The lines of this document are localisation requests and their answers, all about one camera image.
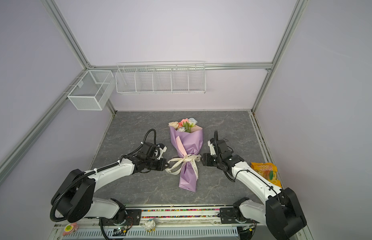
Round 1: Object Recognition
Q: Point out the aluminium enclosure frame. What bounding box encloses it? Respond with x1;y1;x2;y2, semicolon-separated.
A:
0;1;308;186

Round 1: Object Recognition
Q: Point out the white wire shelf basket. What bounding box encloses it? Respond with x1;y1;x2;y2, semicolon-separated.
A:
116;61;207;94

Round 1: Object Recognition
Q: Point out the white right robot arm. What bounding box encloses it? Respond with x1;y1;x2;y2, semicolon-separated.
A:
202;153;307;240

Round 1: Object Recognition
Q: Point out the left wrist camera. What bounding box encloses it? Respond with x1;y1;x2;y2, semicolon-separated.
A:
137;143;167;160

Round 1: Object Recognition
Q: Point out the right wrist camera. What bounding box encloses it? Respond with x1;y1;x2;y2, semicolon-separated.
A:
208;139;234;156

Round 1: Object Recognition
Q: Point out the cream fake rose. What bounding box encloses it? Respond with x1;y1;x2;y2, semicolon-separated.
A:
168;122;179;130

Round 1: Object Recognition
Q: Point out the white crumpled toy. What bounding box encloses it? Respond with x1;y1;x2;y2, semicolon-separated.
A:
144;219;156;232

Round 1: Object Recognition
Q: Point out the pink green round toy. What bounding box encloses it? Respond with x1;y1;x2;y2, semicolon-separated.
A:
63;223;79;237

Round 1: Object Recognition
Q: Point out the yellow snack bag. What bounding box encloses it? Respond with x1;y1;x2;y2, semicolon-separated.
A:
251;163;282;188

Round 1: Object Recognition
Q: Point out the pink purple wrapping paper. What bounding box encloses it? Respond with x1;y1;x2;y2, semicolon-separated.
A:
170;126;203;193

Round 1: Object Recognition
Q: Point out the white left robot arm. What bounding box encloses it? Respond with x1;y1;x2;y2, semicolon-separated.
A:
50;155;169;225

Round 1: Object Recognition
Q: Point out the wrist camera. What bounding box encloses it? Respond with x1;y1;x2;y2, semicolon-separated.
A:
137;143;167;160
208;139;234;156

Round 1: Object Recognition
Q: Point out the cream printed ribbon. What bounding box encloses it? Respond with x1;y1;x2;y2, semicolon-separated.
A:
165;155;202;179

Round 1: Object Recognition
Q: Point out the front rail base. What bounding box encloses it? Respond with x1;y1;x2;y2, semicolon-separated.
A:
47;204;307;240

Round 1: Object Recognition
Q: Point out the white mesh box basket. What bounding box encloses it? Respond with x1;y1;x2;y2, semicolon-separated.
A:
68;70;116;111

